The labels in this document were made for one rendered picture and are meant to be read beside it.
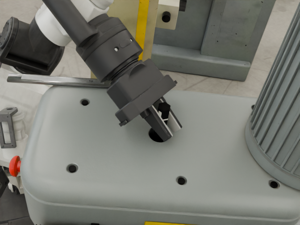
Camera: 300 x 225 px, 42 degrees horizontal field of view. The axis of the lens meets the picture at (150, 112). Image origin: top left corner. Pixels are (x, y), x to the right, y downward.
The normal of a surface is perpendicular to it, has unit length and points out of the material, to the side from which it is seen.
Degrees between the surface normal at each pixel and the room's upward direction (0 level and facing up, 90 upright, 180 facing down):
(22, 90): 58
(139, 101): 30
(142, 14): 90
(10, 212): 0
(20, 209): 0
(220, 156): 0
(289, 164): 90
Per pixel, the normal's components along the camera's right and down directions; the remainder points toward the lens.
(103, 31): 0.20, -0.10
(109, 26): 0.39, -0.26
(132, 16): -0.02, 0.72
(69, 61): 0.11, -0.69
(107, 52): -0.08, 0.11
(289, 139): -0.75, 0.42
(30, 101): 0.31, 0.25
